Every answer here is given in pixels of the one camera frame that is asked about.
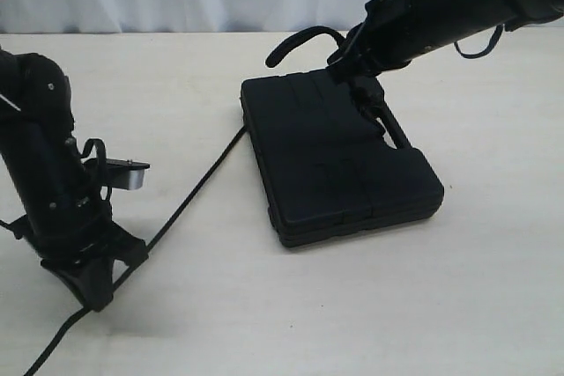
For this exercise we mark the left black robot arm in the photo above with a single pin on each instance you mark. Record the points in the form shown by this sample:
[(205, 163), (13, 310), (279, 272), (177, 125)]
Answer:
[(65, 190)]

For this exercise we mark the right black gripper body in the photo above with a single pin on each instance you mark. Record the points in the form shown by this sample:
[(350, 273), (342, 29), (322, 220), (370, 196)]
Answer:
[(386, 40)]

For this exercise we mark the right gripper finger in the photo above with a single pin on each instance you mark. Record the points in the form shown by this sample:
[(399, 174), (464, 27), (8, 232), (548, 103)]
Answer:
[(347, 62)]

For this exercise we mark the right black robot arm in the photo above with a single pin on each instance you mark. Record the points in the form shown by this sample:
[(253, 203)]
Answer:
[(444, 22)]

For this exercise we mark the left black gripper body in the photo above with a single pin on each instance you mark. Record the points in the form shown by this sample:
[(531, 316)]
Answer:
[(72, 232)]

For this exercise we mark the black plastic carrying case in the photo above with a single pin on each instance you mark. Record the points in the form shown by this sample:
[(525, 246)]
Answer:
[(326, 170)]

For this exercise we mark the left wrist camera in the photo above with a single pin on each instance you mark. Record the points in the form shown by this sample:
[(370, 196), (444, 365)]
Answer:
[(118, 173)]

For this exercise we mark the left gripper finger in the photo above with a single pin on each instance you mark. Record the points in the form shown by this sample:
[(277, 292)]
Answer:
[(124, 247), (90, 282)]

